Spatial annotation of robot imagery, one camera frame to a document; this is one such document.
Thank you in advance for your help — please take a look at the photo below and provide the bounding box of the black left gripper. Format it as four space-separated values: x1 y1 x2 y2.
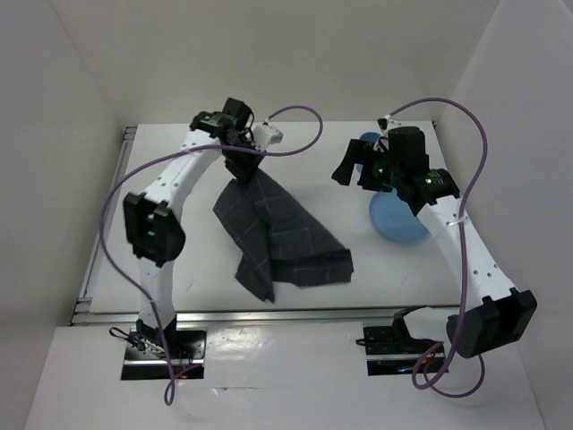
222 137 266 186

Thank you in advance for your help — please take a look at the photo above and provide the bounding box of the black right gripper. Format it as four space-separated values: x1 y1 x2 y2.
331 138 402 193

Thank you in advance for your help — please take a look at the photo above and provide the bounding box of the dark grey checked cloth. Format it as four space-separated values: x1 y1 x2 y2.
213 170 354 303

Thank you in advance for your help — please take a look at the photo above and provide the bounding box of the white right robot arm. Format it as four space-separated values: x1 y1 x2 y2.
331 126 537 358

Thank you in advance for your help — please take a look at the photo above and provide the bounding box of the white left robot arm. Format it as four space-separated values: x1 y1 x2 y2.
123 98 262 357

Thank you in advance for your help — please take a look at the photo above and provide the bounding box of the blue plastic cup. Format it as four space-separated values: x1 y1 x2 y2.
359 132 381 152

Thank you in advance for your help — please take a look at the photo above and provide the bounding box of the blue plastic plate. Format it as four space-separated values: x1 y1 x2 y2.
369 190 429 244

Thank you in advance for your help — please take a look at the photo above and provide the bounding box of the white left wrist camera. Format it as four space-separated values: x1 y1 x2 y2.
252 123 284 151

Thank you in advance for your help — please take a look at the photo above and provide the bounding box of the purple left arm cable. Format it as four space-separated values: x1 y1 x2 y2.
98 105 324 407

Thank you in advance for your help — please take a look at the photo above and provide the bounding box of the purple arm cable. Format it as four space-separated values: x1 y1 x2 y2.
98 105 324 407
388 97 490 399

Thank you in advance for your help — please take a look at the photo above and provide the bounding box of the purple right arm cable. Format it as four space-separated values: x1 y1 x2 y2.
388 97 490 399

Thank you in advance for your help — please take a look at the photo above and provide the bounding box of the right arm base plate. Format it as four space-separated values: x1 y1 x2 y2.
355 306 436 376

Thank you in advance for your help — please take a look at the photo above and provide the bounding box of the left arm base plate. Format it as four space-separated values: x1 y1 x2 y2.
120 326 210 382

